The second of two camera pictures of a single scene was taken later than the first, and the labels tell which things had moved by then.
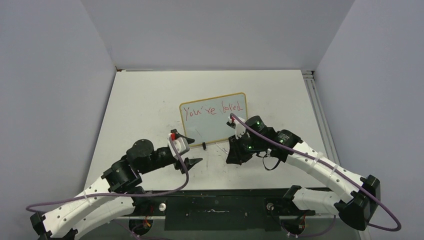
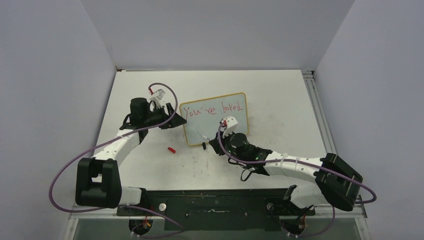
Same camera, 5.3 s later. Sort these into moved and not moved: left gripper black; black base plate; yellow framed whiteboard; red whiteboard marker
Moved: red whiteboard marker; left gripper black
Not moved: yellow framed whiteboard; black base plate
